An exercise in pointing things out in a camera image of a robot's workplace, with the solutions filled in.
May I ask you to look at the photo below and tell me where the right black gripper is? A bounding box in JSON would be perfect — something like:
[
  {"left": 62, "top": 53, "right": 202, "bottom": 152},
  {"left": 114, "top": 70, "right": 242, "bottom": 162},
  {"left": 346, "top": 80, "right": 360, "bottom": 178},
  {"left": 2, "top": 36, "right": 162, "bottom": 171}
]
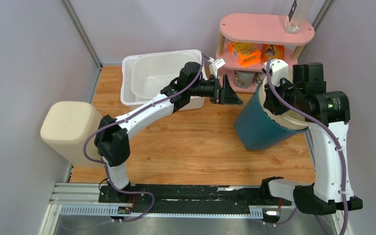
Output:
[{"left": 264, "top": 76, "right": 305, "bottom": 116}]

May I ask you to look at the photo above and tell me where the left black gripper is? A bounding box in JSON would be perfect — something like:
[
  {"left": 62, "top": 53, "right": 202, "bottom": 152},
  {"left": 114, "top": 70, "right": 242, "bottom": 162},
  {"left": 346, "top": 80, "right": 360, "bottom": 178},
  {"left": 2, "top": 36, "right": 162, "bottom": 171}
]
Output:
[{"left": 188, "top": 75, "right": 243, "bottom": 106}]

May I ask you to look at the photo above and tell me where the teal round bucket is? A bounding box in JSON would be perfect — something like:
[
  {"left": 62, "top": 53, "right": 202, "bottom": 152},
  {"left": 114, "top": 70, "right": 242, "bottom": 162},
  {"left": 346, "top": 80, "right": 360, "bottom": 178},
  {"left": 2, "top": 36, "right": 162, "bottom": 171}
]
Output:
[{"left": 234, "top": 84, "right": 308, "bottom": 150}]

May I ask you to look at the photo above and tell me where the cream rectangular bin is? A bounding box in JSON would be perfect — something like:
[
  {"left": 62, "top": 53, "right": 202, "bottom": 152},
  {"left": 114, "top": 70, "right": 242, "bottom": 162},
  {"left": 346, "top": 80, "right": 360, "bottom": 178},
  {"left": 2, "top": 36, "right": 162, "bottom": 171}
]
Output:
[{"left": 40, "top": 101, "right": 102, "bottom": 167}]

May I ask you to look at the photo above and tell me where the cream round bucket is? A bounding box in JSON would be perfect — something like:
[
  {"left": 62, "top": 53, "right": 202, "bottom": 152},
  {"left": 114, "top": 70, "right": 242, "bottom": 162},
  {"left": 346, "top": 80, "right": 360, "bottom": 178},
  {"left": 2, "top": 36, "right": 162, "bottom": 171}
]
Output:
[{"left": 258, "top": 78, "right": 308, "bottom": 131}]

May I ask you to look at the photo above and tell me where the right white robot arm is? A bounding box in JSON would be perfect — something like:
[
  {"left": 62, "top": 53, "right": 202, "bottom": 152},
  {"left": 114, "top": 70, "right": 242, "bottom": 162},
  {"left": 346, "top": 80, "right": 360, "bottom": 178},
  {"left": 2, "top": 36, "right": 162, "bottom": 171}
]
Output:
[{"left": 258, "top": 59, "right": 363, "bottom": 215}]

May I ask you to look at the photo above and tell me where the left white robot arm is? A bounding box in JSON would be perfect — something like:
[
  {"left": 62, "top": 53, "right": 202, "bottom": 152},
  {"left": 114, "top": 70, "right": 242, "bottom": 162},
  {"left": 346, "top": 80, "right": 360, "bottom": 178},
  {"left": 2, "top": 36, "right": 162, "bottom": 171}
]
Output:
[{"left": 94, "top": 62, "right": 243, "bottom": 203}]

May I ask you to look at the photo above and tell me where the orange snack box right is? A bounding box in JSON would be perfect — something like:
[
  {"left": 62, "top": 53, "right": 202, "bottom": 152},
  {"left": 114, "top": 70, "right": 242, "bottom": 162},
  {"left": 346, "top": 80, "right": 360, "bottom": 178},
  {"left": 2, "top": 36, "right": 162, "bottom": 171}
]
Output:
[{"left": 261, "top": 44, "right": 285, "bottom": 63}]

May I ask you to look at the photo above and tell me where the orange snack box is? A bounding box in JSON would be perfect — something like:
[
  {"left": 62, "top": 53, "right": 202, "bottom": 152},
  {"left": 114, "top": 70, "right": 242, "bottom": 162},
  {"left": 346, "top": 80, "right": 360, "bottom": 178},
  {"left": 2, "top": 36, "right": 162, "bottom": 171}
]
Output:
[
  {"left": 228, "top": 41, "right": 261, "bottom": 68},
  {"left": 261, "top": 44, "right": 285, "bottom": 63}
]

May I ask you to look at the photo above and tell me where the orange snack box left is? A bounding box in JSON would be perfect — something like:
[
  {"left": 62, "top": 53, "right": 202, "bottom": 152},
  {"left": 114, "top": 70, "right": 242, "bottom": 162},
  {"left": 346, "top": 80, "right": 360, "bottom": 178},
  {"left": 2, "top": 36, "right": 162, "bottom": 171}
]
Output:
[{"left": 228, "top": 41, "right": 261, "bottom": 68}]

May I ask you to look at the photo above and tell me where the pink three-tier shelf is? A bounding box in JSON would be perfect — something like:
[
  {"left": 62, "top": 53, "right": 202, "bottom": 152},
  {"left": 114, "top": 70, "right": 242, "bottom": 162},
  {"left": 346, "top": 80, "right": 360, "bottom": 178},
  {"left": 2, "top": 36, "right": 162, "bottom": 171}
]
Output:
[{"left": 216, "top": 13, "right": 315, "bottom": 93}]

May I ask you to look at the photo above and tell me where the clear glass vase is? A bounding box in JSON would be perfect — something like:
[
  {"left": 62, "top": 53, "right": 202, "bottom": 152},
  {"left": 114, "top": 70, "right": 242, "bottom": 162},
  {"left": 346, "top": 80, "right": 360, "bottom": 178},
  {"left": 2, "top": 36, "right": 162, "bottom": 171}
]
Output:
[{"left": 285, "top": 0, "right": 313, "bottom": 34}]

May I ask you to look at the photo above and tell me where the white plastic tub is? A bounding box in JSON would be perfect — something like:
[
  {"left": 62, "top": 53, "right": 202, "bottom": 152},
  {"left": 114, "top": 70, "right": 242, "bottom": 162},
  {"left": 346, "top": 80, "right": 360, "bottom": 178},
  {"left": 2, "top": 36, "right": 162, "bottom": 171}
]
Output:
[{"left": 120, "top": 49, "right": 201, "bottom": 110}]

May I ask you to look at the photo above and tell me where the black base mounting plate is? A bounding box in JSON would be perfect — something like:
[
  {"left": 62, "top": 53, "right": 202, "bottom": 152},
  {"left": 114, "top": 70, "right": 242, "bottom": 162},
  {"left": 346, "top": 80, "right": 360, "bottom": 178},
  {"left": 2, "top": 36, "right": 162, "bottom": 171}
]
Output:
[{"left": 98, "top": 184, "right": 292, "bottom": 208}]

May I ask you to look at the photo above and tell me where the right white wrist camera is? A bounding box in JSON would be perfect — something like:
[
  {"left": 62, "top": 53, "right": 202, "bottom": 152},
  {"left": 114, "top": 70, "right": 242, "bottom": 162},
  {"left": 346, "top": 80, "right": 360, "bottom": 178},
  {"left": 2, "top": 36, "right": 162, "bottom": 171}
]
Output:
[{"left": 262, "top": 59, "right": 290, "bottom": 87}]

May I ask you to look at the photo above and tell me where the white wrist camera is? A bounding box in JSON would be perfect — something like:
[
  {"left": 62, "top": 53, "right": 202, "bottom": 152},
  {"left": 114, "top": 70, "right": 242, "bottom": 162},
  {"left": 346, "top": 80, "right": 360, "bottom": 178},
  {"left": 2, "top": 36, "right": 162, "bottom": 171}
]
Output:
[
  {"left": 262, "top": 59, "right": 290, "bottom": 87},
  {"left": 208, "top": 57, "right": 226, "bottom": 78}
]

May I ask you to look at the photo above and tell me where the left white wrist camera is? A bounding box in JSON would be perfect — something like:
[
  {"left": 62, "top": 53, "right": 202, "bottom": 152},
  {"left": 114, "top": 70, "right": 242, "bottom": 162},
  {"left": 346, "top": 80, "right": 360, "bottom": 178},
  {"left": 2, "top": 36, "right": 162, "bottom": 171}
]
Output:
[{"left": 208, "top": 57, "right": 226, "bottom": 78}]

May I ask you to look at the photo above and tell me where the aluminium frame rail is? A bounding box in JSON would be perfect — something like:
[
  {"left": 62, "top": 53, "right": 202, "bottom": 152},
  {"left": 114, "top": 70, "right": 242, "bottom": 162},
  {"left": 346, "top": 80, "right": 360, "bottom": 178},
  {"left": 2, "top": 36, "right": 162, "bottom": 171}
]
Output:
[{"left": 39, "top": 182, "right": 354, "bottom": 235}]

